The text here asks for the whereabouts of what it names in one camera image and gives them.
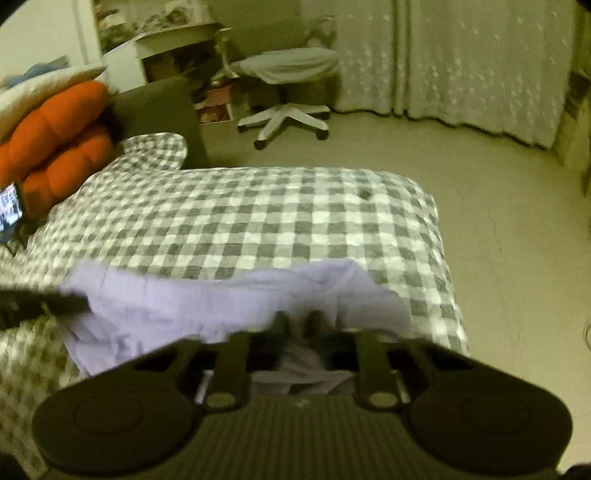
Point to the orange plush cushion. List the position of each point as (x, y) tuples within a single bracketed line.
[(56, 147)]

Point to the dark blue phone tripod stand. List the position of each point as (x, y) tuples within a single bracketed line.
[(15, 237)]

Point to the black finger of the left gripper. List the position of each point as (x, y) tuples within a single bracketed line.
[(18, 306)]

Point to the cream throw pillow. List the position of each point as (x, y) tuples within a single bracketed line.
[(21, 99)]

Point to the lavender garment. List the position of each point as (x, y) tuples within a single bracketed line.
[(132, 314)]

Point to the white desk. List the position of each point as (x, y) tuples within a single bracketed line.
[(124, 63)]

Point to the smartphone showing video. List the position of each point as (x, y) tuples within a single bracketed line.
[(11, 209)]

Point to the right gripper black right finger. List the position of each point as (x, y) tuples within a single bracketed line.
[(358, 352)]

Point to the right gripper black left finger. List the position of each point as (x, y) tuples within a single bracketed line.
[(244, 353)]

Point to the white swivel office chair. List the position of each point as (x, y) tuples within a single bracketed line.
[(277, 54)]

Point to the pale patterned curtain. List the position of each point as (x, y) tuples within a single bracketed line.
[(499, 66)]

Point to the grey white checkered bedspread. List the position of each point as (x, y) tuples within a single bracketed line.
[(145, 213)]

